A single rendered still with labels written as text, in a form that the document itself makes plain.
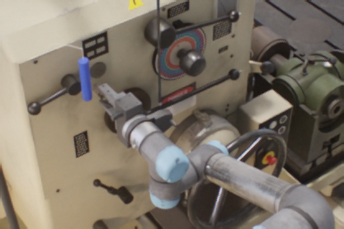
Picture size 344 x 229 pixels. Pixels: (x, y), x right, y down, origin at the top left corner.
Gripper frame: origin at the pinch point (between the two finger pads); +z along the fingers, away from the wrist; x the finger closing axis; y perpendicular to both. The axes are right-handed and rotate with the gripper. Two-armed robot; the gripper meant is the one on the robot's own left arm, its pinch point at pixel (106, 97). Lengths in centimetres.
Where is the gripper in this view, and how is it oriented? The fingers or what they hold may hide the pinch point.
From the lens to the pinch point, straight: 177.2
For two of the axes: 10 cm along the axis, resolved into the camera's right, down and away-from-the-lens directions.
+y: -8.1, 4.0, -4.3
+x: 0.0, 7.3, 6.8
